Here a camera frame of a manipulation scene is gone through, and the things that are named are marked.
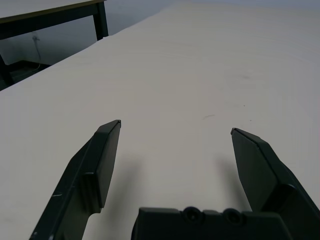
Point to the black framed side table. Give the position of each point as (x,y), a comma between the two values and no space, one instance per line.
(50,21)

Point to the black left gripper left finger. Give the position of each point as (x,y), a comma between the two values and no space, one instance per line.
(82,180)

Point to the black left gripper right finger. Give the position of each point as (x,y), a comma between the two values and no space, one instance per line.
(260,170)

